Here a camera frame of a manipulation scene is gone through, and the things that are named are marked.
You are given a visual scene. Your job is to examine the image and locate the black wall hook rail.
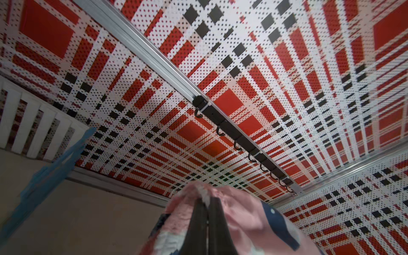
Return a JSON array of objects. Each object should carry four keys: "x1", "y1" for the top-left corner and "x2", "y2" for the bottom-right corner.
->
[{"x1": 192, "y1": 96, "x2": 302, "y2": 196}]

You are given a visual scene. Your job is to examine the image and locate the blue and white slatted crate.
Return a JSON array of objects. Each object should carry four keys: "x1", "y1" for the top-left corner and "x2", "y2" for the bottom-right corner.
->
[{"x1": 1, "y1": 77, "x2": 96, "y2": 245}]

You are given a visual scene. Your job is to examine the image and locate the pink shark print shorts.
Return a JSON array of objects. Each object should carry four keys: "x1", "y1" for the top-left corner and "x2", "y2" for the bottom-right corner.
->
[{"x1": 140, "y1": 181, "x2": 322, "y2": 255}]

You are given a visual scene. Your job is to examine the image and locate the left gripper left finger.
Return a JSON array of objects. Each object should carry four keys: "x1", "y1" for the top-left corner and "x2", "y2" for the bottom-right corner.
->
[{"x1": 179, "y1": 199, "x2": 208, "y2": 255}]

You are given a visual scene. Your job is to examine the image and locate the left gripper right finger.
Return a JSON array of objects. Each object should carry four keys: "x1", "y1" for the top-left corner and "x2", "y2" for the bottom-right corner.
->
[{"x1": 208, "y1": 197, "x2": 238, "y2": 255}]

